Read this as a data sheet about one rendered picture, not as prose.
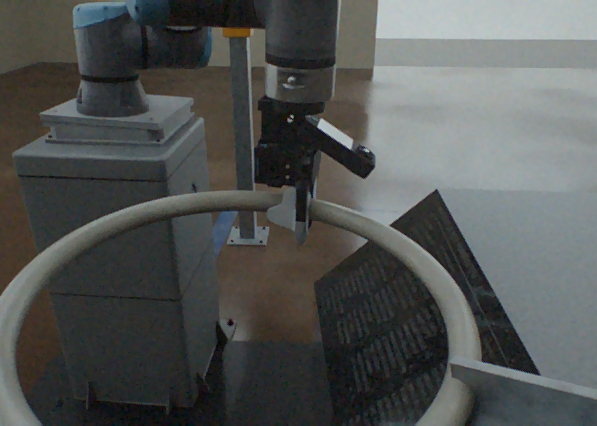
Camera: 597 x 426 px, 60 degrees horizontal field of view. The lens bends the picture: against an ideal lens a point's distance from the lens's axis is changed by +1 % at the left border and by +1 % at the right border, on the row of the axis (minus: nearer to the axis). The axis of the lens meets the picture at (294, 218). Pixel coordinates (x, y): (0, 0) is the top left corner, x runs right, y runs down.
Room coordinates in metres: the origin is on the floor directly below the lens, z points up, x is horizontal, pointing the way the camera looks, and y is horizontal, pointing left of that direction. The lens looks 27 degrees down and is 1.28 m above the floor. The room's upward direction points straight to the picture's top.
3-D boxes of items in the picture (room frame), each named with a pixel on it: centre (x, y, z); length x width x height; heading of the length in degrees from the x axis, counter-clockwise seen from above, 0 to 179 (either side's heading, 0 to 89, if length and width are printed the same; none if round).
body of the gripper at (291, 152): (0.67, 0.00, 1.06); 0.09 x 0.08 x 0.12; 78
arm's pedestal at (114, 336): (1.40, 0.50, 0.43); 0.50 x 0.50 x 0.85; 84
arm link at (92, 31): (1.41, 0.49, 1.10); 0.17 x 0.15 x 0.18; 112
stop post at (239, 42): (2.35, 0.24, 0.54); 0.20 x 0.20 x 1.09; 87
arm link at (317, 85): (0.67, -0.01, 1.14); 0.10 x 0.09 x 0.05; 168
